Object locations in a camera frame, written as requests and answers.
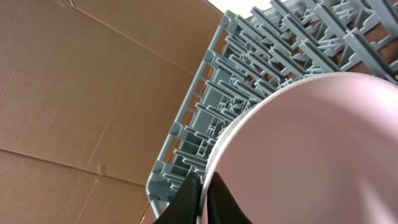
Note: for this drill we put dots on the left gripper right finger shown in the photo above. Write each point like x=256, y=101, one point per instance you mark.
x=221, y=205

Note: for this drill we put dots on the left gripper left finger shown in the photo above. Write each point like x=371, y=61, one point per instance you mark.
x=183, y=209

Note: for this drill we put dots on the white round bowl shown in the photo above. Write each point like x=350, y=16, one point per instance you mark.
x=321, y=150

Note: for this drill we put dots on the brown cardboard panel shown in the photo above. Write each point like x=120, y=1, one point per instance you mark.
x=89, y=91

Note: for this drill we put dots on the grey plastic dish rack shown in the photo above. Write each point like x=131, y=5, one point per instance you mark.
x=249, y=59

